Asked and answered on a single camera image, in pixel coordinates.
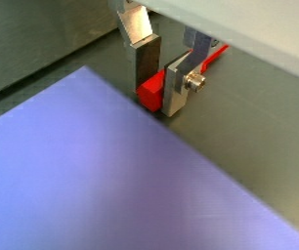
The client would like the red peg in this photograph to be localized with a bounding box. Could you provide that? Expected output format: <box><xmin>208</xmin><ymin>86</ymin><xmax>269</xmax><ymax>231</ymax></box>
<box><xmin>136</xmin><ymin>45</ymin><xmax>229</xmax><ymax>112</ymax></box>

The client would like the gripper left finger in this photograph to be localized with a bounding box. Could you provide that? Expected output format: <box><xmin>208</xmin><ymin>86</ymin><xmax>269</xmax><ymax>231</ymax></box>
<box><xmin>108</xmin><ymin>0</ymin><xmax>161</xmax><ymax>90</ymax></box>

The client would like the purple base block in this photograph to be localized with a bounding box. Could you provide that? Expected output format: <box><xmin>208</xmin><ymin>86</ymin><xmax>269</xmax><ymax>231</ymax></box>
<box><xmin>0</xmin><ymin>67</ymin><xmax>299</xmax><ymax>250</ymax></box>

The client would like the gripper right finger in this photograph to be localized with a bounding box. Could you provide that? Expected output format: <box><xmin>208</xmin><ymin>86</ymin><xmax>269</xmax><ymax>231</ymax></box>
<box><xmin>161</xmin><ymin>26</ymin><xmax>211</xmax><ymax>117</ymax></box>

